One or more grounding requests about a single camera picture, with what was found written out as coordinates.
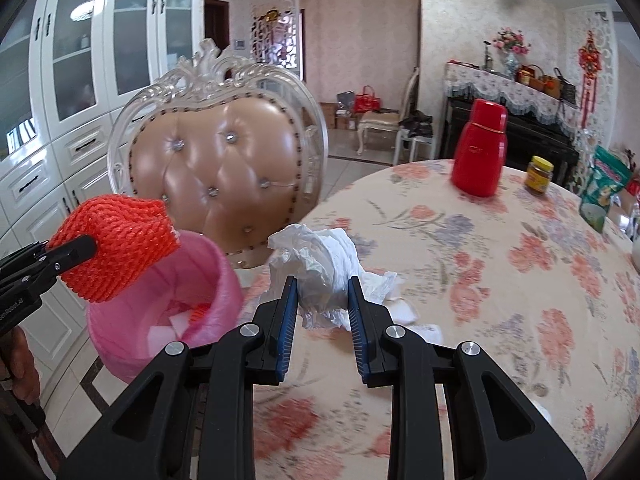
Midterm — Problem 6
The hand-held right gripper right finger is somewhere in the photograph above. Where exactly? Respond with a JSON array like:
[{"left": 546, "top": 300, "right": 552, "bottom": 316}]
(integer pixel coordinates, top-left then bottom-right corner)
[{"left": 346, "top": 275, "right": 587, "bottom": 480}]

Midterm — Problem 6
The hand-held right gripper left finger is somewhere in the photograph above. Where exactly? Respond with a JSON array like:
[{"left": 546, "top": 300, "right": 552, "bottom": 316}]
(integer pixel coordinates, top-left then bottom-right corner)
[{"left": 57, "top": 275, "right": 300, "bottom": 480}]

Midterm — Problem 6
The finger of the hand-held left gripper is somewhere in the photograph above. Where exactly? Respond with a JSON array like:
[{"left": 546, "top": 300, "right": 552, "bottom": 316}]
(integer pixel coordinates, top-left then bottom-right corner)
[{"left": 46, "top": 234, "right": 99, "bottom": 276}]

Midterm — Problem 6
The white tissue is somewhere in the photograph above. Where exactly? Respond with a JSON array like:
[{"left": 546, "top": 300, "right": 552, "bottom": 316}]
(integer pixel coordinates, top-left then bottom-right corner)
[{"left": 267, "top": 223, "right": 399, "bottom": 332}]

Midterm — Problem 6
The pink lined trash bin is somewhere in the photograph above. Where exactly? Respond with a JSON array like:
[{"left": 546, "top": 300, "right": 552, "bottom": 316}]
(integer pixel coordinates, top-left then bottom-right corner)
[{"left": 85, "top": 229, "right": 245, "bottom": 385}]

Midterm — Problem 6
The white foam block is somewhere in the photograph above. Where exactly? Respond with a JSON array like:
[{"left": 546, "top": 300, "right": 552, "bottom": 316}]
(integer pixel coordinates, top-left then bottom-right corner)
[{"left": 148, "top": 309, "right": 197, "bottom": 348}]

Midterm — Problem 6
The person's left hand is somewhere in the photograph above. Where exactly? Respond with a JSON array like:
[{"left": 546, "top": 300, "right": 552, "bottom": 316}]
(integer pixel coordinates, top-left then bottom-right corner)
[{"left": 0, "top": 326, "right": 43, "bottom": 406}]

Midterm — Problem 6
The white foam sheet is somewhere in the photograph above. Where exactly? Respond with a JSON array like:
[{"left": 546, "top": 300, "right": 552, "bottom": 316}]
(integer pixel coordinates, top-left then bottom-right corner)
[{"left": 387, "top": 295, "right": 444, "bottom": 347}]

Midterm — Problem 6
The white glass door cabinet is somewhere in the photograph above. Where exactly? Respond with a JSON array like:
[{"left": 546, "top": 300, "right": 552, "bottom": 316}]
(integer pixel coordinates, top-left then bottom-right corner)
[{"left": 0, "top": 0, "right": 207, "bottom": 401}]

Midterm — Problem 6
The tufted beige ornate chair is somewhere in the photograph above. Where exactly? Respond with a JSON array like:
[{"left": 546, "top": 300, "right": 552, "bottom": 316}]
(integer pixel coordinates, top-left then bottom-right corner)
[{"left": 107, "top": 37, "right": 330, "bottom": 272}]

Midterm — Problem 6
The white cushioned side chair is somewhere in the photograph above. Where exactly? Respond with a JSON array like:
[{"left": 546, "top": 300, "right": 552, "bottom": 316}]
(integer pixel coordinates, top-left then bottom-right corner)
[{"left": 356, "top": 66, "right": 422, "bottom": 157}]

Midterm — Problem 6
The black bag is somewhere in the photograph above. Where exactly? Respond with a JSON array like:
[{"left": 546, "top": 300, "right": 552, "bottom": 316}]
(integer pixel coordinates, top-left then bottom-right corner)
[{"left": 399, "top": 112, "right": 435, "bottom": 138}]

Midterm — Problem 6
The red thermos flask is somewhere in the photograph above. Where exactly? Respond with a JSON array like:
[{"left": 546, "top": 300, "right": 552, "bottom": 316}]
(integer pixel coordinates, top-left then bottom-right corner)
[{"left": 450, "top": 98, "right": 509, "bottom": 198}]

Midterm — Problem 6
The red handbag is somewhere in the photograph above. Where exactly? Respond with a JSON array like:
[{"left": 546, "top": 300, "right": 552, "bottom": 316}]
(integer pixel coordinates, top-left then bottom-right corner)
[{"left": 353, "top": 85, "right": 382, "bottom": 114}]

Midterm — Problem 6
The yellow lidded jar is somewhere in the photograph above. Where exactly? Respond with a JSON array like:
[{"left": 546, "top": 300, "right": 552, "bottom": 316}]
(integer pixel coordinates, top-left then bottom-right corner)
[{"left": 524, "top": 155, "right": 555, "bottom": 197}]

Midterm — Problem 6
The dark upright piano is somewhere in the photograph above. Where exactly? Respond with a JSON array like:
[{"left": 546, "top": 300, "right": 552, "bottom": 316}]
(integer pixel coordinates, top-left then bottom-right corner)
[{"left": 439, "top": 95, "right": 582, "bottom": 188}]

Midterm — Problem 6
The floral lace piano cover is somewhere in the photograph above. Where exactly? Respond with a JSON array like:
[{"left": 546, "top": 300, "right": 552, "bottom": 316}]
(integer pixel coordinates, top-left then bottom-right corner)
[{"left": 444, "top": 61, "right": 581, "bottom": 137}]

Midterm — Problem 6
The green snack bag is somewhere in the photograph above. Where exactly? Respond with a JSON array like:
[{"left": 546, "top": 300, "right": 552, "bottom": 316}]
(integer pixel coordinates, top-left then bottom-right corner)
[{"left": 579, "top": 145, "right": 634, "bottom": 234}]

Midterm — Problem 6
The white carved room divider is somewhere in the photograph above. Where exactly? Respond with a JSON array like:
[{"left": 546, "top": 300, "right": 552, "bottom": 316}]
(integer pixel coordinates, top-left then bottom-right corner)
[{"left": 249, "top": 0, "right": 307, "bottom": 82}]

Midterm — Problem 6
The woven basket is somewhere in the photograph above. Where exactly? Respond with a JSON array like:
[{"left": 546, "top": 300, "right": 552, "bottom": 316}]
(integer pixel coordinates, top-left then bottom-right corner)
[{"left": 520, "top": 64, "right": 547, "bottom": 91}]

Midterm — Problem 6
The vase of pink flowers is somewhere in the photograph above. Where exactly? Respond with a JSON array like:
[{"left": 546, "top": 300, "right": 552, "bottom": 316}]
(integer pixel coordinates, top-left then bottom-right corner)
[{"left": 492, "top": 26, "right": 532, "bottom": 80}]

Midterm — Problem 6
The red knot wall ornament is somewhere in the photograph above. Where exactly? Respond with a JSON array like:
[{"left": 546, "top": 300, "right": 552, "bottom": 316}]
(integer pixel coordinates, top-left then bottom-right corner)
[{"left": 577, "top": 29, "right": 602, "bottom": 130}]

